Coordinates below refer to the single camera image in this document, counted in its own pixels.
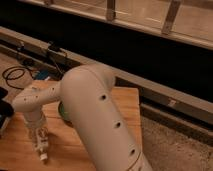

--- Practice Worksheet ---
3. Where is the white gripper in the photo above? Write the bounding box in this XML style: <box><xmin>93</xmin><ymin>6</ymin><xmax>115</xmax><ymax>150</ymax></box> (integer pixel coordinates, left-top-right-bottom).
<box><xmin>25</xmin><ymin>114</ymin><xmax>50</xmax><ymax>148</ymax></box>

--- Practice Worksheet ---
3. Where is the white bottle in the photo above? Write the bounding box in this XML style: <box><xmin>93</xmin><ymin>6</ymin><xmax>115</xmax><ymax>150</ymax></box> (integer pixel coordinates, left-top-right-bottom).
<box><xmin>35</xmin><ymin>128</ymin><xmax>49</xmax><ymax>163</ymax></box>

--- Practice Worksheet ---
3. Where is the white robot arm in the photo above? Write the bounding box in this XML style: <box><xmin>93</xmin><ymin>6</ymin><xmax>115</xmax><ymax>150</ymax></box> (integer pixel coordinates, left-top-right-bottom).
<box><xmin>12</xmin><ymin>64</ymin><xmax>153</xmax><ymax>171</ymax></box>

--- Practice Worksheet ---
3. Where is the green ceramic bowl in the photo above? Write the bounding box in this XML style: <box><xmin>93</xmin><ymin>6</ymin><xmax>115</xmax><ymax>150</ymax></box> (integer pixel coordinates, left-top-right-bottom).
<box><xmin>58</xmin><ymin>102</ymin><xmax>70</xmax><ymax>121</ymax></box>

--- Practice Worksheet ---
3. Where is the black device at left edge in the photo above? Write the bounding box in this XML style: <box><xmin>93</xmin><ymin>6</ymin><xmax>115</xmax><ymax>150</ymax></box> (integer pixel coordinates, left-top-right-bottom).
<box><xmin>0</xmin><ymin>87</ymin><xmax>14</xmax><ymax>130</ymax></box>

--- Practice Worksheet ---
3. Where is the blue object behind table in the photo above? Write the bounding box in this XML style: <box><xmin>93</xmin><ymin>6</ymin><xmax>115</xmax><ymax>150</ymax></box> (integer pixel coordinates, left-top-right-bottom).
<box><xmin>34</xmin><ymin>70</ymin><xmax>49</xmax><ymax>80</ymax></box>

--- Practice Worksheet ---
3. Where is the black coiled cable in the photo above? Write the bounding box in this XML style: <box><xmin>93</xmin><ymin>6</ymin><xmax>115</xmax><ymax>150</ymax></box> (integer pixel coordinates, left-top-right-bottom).
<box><xmin>2</xmin><ymin>65</ymin><xmax>34</xmax><ymax>91</ymax></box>

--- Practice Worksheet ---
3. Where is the black clamp on rail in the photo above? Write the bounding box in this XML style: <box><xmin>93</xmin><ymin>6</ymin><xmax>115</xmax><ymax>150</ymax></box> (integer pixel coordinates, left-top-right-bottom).
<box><xmin>46</xmin><ymin>42</ymin><xmax>61</xmax><ymax>58</ymax></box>

